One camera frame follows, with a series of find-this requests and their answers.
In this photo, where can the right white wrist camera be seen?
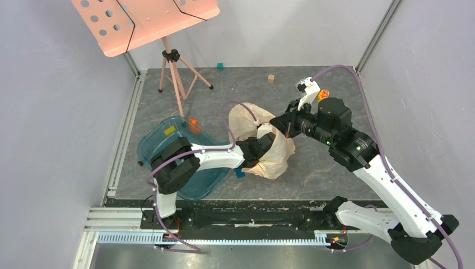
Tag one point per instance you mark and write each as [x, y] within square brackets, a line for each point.
[309, 90]

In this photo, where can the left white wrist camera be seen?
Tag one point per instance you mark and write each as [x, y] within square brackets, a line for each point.
[262, 128]

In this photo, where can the yellow butterfly toy block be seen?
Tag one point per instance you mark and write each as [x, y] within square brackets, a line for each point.
[323, 94]

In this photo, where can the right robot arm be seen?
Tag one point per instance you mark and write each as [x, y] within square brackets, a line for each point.
[414, 230]

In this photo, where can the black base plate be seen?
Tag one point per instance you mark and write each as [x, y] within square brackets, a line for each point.
[244, 219]

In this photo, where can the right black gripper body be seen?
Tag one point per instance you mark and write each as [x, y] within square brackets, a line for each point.
[288, 121]

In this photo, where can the translucent cream plastic bag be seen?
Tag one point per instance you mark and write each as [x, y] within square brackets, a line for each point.
[273, 164]

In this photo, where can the small wooden cube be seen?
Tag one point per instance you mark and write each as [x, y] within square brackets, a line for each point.
[271, 79]

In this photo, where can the yellow green block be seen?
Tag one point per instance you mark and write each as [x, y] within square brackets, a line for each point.
[169, 131]

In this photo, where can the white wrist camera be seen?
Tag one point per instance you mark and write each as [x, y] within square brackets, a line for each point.
[309, 90]
[262, 128]

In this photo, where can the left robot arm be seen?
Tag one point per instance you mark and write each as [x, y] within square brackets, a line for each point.
[174, 166]

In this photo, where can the pink music stand desk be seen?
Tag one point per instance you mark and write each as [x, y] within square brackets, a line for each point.
[121, 26]

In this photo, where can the blue lego brick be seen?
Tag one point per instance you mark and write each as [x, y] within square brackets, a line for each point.
[239, 173]

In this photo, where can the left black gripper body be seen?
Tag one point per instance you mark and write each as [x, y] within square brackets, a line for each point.
[251, 139]

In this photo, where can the orange curved toy block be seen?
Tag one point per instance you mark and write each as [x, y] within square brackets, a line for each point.
[194, 127]

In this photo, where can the aluminium frame rail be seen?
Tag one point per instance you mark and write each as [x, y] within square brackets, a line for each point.
[113, 238]

